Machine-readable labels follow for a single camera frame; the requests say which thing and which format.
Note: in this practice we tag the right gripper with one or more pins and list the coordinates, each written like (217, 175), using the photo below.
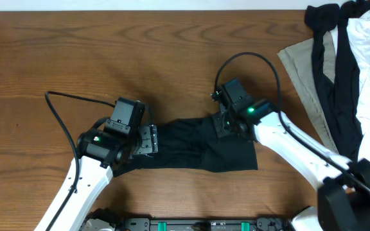
(220, 130)

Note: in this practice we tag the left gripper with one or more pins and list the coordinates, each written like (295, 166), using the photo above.
(150, 139)

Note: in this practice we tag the black polo shirt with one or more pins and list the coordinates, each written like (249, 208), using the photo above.
(193, 144)

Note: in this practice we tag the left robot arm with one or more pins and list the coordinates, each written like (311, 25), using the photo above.
(98, 151)

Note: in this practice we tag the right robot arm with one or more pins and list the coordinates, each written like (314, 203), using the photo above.
(343, 188)

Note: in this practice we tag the beige garment in pile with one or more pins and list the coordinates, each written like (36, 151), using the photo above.
(296, 60)

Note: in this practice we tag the black garment in pile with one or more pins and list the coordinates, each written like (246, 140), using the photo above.
(338, 98)

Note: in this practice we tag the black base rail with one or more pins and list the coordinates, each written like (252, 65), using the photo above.
(105, 219)

